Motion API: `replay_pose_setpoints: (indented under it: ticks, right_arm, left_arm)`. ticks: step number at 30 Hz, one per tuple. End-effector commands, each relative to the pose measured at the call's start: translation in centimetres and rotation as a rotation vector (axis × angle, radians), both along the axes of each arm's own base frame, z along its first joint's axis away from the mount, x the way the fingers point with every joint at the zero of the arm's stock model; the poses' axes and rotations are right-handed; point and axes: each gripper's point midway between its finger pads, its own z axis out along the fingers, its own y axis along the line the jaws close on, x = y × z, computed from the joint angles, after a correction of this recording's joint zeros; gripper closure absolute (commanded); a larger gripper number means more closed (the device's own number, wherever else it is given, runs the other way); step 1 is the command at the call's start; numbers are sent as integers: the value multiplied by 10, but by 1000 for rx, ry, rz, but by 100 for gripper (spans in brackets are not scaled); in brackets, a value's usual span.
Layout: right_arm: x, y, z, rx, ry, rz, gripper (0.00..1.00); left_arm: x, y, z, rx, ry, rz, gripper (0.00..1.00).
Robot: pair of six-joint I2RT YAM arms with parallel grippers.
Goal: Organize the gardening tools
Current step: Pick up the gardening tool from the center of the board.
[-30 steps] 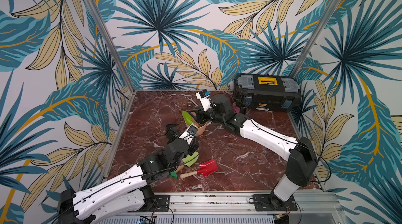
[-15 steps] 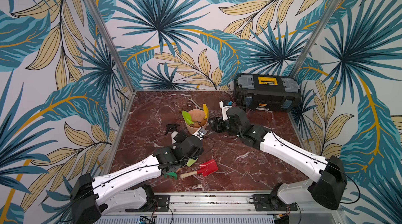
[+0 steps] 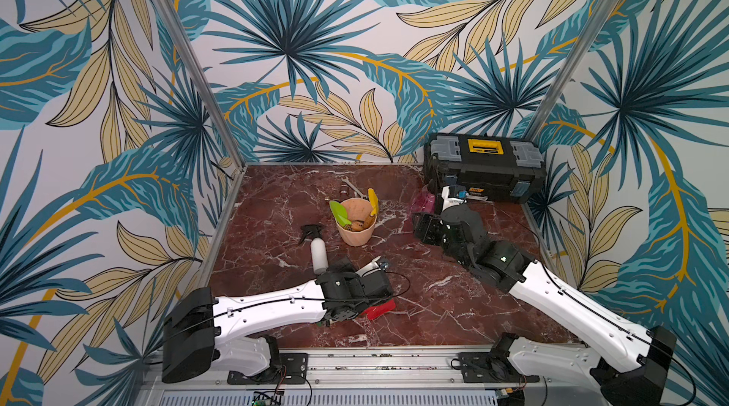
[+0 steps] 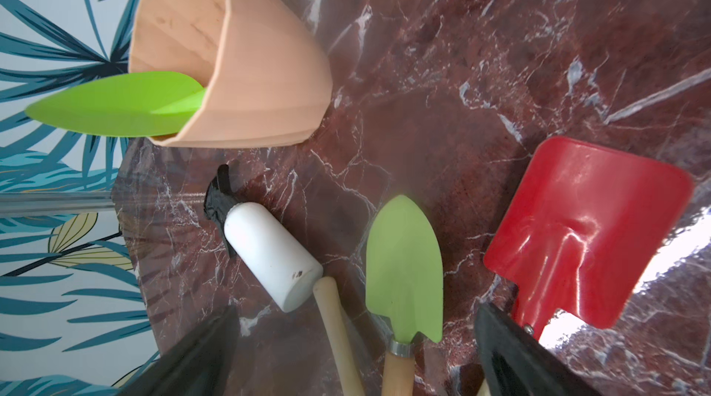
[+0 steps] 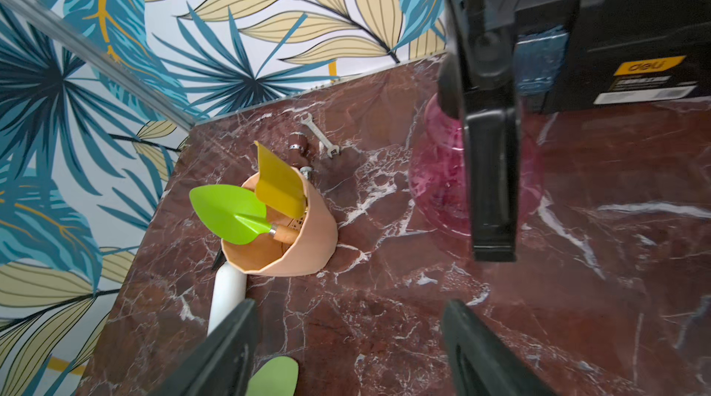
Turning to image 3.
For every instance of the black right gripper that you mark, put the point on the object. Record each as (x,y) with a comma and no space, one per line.
(429,228)

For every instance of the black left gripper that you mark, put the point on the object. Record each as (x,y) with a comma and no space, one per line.
(345,266)

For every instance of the red toy shovel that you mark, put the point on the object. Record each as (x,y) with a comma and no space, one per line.
(376,311)

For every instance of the pink pressure spray bottle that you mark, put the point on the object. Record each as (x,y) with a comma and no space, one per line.
(425,202)

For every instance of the green toy trowel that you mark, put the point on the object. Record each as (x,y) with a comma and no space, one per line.
(340,214)

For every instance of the terracotta plastic flower pot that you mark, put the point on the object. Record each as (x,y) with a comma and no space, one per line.
(362,222)

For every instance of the yellow toy shovel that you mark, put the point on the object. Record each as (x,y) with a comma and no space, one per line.
(374,202)

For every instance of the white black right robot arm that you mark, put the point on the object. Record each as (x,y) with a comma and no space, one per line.
(626,363)

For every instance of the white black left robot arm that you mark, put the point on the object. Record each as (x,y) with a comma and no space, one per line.
(205,332)

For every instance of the white trigger spray bottle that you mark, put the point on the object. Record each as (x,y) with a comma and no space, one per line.
(319,254)

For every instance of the black deli toolbox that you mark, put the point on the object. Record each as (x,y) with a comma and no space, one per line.
(500,169)

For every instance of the silver open-end wrench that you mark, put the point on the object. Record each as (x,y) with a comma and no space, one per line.
(357,192)

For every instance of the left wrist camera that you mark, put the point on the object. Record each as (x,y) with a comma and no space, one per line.
(379,263)

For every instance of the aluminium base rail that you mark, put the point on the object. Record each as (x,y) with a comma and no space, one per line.
(398,375)

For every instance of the aluminium corner post right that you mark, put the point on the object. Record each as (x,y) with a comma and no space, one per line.
(593,26)

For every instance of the aluminium corner post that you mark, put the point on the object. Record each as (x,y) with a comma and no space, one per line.
(179,38)
(593,26)

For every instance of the aluminium corner post left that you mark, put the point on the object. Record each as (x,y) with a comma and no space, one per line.
(179,38)

